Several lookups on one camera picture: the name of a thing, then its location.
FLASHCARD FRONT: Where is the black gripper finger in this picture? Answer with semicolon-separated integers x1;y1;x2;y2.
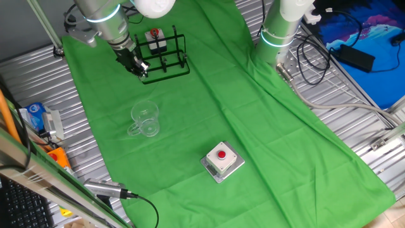
134;55;151;75
128;61;147;79

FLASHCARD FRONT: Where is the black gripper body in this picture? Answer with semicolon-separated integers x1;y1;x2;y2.
112;44;143;73

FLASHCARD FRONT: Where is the clear glass mug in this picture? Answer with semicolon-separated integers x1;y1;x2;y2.
127;100;161;138

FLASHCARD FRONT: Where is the grey box red mushroom button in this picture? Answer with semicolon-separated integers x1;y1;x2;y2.
144;27;168;55

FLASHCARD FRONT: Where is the green cloth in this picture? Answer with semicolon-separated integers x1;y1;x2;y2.
61;0;396;228

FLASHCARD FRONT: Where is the silver finned device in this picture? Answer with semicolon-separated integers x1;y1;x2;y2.
42;109;65;140

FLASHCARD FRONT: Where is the blue tissue pack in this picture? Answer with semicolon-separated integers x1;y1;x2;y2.
23;101;48;132

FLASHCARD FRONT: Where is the orange button box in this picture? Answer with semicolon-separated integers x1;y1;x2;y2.
46;147;72;168

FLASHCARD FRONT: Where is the white button box on plate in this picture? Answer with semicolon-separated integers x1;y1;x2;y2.
200;141;246;184

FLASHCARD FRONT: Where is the orange pole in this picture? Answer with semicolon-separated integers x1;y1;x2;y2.
0;88;22;143

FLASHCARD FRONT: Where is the black keyboard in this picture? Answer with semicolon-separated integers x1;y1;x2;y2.
0;177;54;228

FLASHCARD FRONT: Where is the black power adapter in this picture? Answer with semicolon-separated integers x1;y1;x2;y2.
338;43;377;73

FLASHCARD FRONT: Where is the blue patterned mat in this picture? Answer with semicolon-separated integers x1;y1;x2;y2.
303;0;405;110

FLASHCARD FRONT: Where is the black computer mouse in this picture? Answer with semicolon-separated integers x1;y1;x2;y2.
390;31;405;48

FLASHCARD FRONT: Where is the black wire cup rack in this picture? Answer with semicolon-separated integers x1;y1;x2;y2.
133;25;192;86

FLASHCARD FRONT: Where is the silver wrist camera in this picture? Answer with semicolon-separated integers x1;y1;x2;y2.
65;12;102;48

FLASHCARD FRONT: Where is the silver exterior camera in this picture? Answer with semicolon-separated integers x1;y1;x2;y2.
83;177;127;200

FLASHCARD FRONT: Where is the black camera cable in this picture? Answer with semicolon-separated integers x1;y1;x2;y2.
121;189;160;228

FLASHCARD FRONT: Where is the black camera stand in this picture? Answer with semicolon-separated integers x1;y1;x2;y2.
96;194;114;212

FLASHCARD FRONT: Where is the aluminium frame beam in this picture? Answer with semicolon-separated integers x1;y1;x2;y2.
0;126;130;228

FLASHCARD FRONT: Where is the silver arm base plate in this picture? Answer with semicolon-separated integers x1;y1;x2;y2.
275;47;300;83

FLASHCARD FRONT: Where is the black base cable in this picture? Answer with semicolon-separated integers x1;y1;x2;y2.
296;33;332;87

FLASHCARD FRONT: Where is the grey conduit cable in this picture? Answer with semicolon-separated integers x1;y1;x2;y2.
275;62;401;126

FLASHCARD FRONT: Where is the aluminium profile bracket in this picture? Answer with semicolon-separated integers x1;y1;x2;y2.
369;122;405;152

